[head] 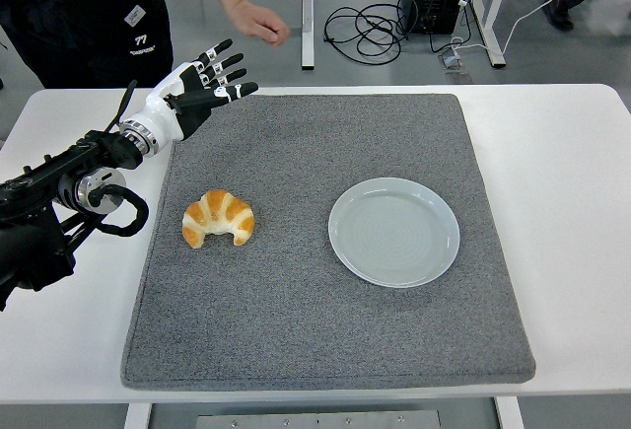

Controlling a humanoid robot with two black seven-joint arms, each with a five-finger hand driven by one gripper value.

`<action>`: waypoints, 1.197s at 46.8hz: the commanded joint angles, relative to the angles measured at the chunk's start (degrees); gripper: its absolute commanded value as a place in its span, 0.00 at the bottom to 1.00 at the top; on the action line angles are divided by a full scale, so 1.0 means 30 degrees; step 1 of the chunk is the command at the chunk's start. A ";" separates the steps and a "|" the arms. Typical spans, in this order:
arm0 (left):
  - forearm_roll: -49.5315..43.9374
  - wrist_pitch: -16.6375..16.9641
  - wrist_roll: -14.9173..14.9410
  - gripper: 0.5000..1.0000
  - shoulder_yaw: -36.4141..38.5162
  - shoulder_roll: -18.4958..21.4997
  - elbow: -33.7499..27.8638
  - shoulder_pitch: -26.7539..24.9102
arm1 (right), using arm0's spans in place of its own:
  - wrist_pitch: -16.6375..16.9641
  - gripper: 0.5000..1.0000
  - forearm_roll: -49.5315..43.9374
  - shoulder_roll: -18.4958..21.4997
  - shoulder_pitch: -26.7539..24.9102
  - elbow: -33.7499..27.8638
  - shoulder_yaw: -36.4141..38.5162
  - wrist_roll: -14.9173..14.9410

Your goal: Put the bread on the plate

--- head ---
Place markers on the grey metal plate with screws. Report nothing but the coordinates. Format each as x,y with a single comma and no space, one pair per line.
296,421

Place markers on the white table leg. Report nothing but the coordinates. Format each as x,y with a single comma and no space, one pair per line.
509,414
137,416

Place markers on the straight white desk leg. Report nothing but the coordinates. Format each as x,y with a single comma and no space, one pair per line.
307,29

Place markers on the person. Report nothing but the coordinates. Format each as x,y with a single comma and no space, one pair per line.
74,5

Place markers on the slanted white desk leg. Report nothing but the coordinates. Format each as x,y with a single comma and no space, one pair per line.
495,54

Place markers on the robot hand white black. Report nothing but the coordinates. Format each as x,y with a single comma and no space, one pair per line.
162,113

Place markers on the pale blue-grey plate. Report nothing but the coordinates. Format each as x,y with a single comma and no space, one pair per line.
394,236

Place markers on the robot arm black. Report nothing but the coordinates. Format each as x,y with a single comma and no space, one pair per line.
74,158

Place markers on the person's hand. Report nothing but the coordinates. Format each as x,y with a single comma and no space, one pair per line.
256,22

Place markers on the croissant bread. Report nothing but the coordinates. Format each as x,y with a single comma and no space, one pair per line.
219,207

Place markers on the metal floor socket box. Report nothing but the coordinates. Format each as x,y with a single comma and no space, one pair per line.
451,60

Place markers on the grey fabric mat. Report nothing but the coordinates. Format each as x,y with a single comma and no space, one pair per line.
296,325

